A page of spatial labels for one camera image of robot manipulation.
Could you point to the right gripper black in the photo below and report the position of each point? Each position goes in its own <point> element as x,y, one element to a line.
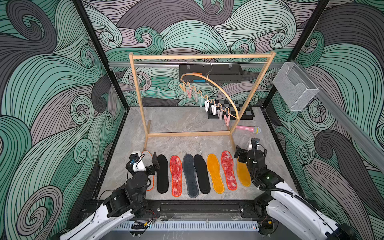
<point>238,152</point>

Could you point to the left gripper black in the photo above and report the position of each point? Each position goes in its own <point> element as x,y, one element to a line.
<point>150,171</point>

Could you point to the red patterned insole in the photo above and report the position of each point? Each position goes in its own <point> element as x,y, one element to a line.
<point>147,160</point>
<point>227,163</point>
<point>176,170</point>

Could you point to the black insole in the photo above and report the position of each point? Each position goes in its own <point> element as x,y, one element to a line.
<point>163,175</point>
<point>202,174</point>

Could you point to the orange yellow insole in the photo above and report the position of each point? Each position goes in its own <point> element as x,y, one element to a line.
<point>243,174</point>
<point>214,170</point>

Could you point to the grey insole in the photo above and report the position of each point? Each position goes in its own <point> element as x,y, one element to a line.
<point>190,175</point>

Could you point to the curved wooden clip hanger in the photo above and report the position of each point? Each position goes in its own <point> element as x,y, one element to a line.
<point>206,93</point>

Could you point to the red patterned insole front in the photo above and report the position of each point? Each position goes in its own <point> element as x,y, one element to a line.
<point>147,160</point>

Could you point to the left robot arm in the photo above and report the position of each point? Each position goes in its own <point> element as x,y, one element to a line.
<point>124,203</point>

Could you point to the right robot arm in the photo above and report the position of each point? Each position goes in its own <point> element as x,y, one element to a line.
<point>282,203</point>

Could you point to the pink toy microphone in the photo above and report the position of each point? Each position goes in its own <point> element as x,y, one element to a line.
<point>254,129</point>

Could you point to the black white chessboard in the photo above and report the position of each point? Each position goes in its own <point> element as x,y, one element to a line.
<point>247,115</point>

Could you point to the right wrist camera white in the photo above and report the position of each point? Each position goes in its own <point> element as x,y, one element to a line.
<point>254,144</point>

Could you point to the white slotted cable duct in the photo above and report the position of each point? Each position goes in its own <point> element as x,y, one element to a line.
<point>205,226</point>

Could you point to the black wall tool shelf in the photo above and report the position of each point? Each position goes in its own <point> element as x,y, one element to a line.
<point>218,73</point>

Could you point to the clear plastic wall bin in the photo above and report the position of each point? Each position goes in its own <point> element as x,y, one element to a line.
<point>295,86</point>

